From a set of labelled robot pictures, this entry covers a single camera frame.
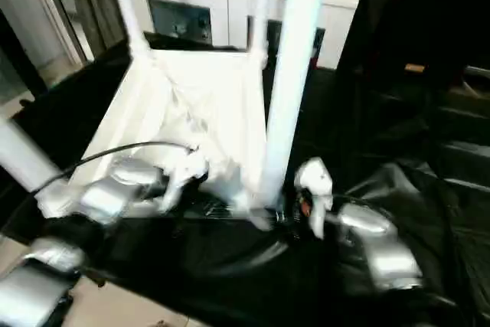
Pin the white plastic table top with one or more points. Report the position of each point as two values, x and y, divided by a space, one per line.
199 86

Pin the white plastic table leg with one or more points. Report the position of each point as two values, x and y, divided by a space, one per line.
261 5
27 154
126 5
294 74

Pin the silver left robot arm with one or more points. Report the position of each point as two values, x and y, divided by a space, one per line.
111 189

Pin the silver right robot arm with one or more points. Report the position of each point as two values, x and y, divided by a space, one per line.
379 242

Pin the black work mat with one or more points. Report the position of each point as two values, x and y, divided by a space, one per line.
402 189

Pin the dark robot torso front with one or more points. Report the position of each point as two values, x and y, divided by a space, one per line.
161 323

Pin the black stand leg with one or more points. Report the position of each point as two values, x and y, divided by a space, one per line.
93 277

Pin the black stand foot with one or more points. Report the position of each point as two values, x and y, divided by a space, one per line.
27 102

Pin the grey curtain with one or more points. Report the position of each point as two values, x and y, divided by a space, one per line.
92 1

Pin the black cabinet with gold label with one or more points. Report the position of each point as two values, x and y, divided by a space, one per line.
428 9

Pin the white sliding door frame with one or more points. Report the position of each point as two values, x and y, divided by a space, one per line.
49 9

